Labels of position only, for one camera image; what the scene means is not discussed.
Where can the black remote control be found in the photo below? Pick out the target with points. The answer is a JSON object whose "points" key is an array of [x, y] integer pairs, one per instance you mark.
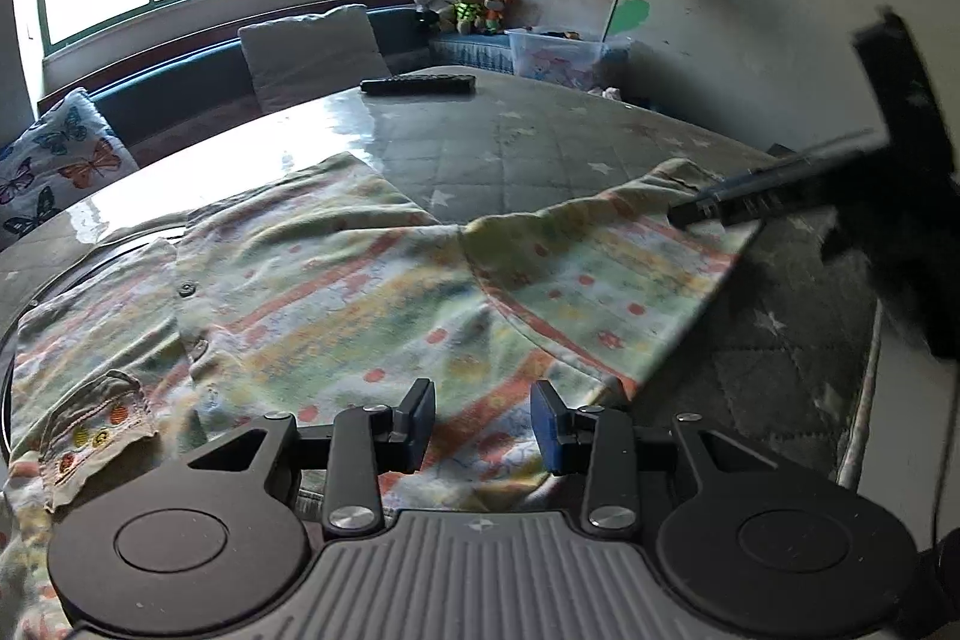
{"points": [[416, 84]]}

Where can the orange plush toy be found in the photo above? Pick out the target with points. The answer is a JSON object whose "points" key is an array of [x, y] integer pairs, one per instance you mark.
{"points": [[496, 9]]}

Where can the blue corner sofa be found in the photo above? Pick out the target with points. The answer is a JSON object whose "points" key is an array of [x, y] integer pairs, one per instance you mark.
{"points": [[187, 85]]}

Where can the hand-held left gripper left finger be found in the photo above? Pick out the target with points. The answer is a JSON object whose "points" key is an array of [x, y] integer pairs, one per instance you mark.
{"points": [[415, 424]]}

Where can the striped pastel children's garment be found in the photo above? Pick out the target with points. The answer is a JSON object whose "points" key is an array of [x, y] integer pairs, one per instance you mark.
{"points": [[337, 295]]}

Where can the grey cushion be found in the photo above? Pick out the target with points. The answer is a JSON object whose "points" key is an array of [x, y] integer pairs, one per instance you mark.
{"points": [[311, 59]]}

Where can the butterfly print cushion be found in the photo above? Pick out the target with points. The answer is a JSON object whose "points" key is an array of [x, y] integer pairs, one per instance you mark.
{"points": [[64, 160]]}

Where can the pink and white small garment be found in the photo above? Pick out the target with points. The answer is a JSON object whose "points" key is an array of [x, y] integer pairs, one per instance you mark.
{"points": [[611, 93]]}

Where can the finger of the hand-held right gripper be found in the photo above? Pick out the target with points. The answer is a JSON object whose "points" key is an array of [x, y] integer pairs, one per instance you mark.
{"points": [[757, 194]]}

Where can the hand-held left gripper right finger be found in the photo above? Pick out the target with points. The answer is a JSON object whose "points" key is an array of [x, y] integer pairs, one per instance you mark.
{"points": [[547, 426]]}

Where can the brown plush bear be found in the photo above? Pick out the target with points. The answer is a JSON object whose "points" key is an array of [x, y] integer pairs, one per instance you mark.
{"points": [[469, 9]]}

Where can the grey quilted star table cover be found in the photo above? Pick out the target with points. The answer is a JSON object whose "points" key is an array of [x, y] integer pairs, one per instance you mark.
{"points": [[525, 145]]}

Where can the clear plastic storage box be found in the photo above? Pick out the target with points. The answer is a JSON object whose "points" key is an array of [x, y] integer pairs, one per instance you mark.
{"points": [[559, 59]]}

